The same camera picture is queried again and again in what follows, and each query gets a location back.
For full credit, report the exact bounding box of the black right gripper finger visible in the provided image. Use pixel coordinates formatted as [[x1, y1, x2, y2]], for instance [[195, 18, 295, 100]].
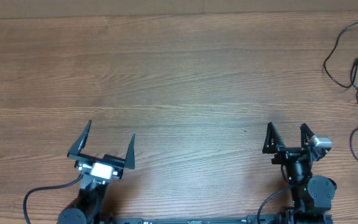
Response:
[[300, 123, 314, 148], [262, 122, 285, 154]]

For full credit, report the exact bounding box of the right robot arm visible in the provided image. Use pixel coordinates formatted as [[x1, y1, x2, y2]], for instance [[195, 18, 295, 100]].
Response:
[[257, 122, 337, 223]]

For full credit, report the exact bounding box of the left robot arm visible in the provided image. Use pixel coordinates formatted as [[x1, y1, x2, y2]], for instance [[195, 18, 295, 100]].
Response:
[[57, 121, 135, 224]]

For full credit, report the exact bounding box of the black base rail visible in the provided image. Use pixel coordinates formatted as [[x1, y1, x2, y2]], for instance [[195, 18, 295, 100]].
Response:
[[113, 214, 281, 224]]

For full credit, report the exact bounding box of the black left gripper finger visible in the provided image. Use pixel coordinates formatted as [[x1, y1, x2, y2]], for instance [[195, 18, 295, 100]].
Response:
[[125, 133, 135, 170], [67, 119, 92, 157]]

